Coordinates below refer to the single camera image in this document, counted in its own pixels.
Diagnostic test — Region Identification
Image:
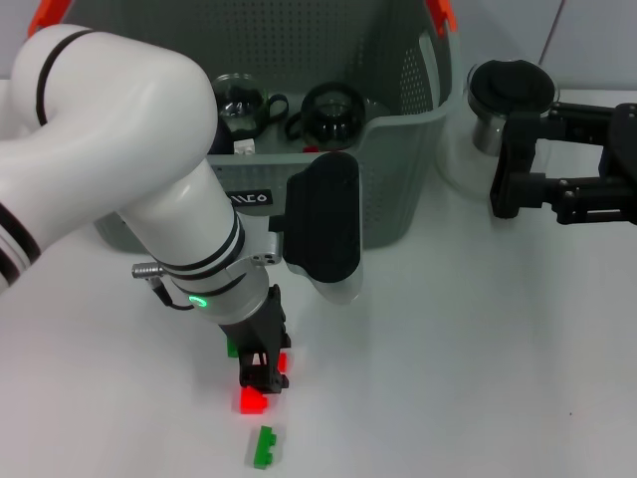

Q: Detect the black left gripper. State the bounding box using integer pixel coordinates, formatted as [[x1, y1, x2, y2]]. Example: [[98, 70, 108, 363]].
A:
[[218, 284, 293, 394]]

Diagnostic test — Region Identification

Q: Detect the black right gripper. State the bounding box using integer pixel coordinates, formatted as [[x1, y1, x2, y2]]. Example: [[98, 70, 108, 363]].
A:
[[490, 102, 637, 226]]

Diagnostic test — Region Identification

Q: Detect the bright orange-red toy brick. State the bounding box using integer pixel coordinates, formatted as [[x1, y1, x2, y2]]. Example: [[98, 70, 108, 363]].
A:
[[238, 386, 270, 415]]

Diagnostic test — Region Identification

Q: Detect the green stepped toy brick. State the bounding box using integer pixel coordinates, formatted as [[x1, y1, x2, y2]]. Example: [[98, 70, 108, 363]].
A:
[[252, 425, 279, 470]]

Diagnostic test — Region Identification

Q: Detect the glass carafe with black lid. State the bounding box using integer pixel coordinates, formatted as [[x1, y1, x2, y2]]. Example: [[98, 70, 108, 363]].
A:
[[437, 58, 561, 220]]

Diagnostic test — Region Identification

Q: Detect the glass teacup with black base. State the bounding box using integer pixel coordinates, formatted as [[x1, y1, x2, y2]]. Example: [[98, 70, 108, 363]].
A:
[[211, 73, 291, 146], [286, 82, 367, 151]]

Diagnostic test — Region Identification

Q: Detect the metal connector on left arm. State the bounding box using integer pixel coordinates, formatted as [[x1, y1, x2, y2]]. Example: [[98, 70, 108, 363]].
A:
[[131, 263, 169, 284]]

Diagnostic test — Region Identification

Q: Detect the grey perforated storage basket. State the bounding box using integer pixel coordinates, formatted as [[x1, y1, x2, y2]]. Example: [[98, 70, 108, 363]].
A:
[[94, 0, 462, 258]]

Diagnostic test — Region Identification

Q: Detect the dark left gripper cable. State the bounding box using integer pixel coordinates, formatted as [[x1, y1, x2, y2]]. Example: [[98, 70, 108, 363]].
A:
[[153, 280, 196, 312]]

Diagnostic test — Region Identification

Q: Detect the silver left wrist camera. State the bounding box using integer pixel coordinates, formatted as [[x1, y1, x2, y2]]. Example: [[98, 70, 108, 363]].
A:
[[268, 151, 364, 306]]

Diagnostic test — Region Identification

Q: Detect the orange basket handle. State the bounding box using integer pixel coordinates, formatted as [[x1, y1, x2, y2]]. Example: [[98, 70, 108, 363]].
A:
[[27, 0, 458, 39]]

